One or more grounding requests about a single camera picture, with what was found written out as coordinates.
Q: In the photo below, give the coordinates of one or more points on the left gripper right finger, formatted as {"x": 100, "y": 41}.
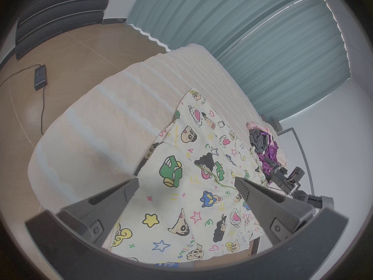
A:
{"x": 263, "y": 211}

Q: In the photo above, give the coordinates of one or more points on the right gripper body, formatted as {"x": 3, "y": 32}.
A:
{"x": 281, "y": 179}

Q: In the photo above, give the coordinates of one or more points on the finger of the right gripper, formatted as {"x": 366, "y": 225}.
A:
{"x": 274, "y": 166}

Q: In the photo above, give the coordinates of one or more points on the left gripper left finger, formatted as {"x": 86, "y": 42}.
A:
{"x": 93, "y": 217}

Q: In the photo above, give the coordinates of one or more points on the white printed pyjama trousers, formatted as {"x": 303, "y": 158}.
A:
{"x": 186, "y": 185}

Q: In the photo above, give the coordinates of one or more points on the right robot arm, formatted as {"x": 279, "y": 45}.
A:
{"x": 311, "y": 200}

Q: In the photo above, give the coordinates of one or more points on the pile of clothes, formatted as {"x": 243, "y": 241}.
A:
{"x": 259, "y": 140}

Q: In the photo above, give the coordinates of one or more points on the bed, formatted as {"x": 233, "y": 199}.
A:
{"x": 102, "y": 121}

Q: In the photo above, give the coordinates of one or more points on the grey bedside table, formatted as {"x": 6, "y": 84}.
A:
{"x": 272, "y": 121}

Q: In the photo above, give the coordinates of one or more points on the blue-green curtain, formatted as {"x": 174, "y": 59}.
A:
{"x": 204, "y": 7}
{"x": 291, "y": 63}

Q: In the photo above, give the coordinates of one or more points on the black power adapter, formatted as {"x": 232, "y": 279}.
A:
{"x": 40, "y": 77}

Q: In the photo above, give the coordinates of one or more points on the black chest of drawers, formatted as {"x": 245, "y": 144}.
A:
{"x": 58, "y": 13}

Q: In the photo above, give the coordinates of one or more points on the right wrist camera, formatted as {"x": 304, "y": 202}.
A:
{"x": 295, "y": 175}

